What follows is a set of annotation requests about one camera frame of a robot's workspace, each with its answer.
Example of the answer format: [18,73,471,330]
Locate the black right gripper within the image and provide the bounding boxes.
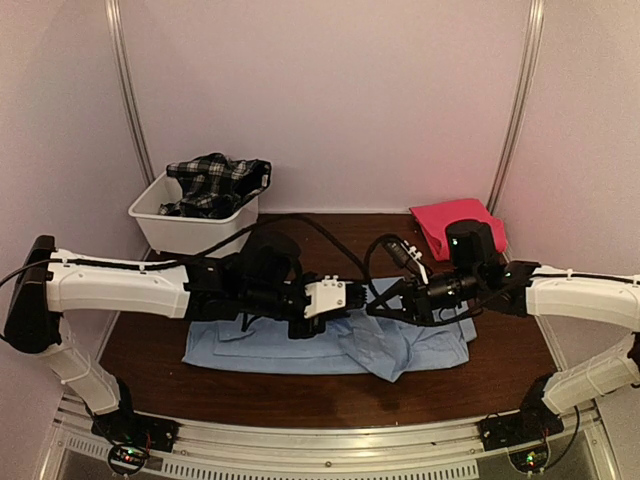
[366,268,482,329]

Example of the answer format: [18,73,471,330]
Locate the light blue shirt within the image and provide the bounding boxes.
[182,309,477,383]

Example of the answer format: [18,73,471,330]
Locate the pink trousers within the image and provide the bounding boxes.
[409,198,508,261]

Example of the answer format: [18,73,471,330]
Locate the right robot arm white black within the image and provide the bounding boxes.
[366,261,639,442]

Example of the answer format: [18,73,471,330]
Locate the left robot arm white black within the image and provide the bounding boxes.
[4,235,367,444]

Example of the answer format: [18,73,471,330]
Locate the white plastic laundry bin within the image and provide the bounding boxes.
[128,173,259,255]

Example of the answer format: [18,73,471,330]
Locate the black white plaid garment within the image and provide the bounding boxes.
[159,153,272,220]

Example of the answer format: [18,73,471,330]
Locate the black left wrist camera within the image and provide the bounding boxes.
[240,229,302,284]

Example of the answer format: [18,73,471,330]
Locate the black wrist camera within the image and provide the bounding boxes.
[445,219,499,268]
[240,229,302,284]

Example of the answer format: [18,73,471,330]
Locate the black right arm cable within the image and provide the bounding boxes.
[363,234,426,301]

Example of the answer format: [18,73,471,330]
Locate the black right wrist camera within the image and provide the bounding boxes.
[445,219,499,268]

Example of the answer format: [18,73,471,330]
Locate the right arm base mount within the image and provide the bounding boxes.
[477,399,564,476]

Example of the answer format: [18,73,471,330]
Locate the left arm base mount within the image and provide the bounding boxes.
[85,407,179,477]

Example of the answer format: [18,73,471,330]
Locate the front aluminium rail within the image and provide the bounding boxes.
[32,394,622,479]

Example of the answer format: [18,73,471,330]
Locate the left aluminium frame post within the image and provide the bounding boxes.
[104,0,155,186]

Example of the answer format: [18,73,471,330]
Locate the aluminium frame post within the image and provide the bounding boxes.
[104,0,155,186]
[486,0,546,215]

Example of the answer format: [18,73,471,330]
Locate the right aluminium frame post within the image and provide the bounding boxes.
[486,0,546,215]

